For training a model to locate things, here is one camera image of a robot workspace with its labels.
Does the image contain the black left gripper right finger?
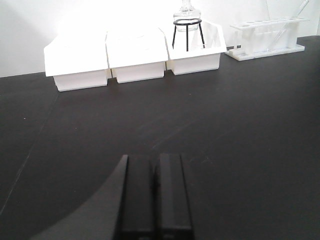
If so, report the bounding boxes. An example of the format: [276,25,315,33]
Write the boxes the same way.
[154,153,194,240]

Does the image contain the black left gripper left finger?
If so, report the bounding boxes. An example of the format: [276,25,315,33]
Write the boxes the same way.
[120,154,156,240]

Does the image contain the white storage bin middle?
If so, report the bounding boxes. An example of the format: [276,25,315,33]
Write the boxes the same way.
[105,27,169,84]

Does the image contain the white storage bin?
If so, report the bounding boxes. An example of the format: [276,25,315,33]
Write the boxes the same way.
[105,27,169,84]
[160,20,227,75]
[43,31,112,92]

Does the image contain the white storage bin left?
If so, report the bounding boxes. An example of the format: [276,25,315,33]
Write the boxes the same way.
[43,31,112,92]

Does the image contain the white storage bin right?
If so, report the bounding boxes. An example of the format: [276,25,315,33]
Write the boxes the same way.
[160,20,227,75]

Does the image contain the black metal tripod stand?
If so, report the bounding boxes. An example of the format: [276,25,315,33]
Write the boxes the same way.
[171,18,206,52]

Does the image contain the clear glass flask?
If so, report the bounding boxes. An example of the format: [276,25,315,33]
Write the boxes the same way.
[173,0,201,32]

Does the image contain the white test tube rack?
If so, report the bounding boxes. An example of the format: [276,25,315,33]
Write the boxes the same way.
[225,17,309,61]

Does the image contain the clear glass test tube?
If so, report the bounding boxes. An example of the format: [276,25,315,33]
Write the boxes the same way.
[266,0,310,52]

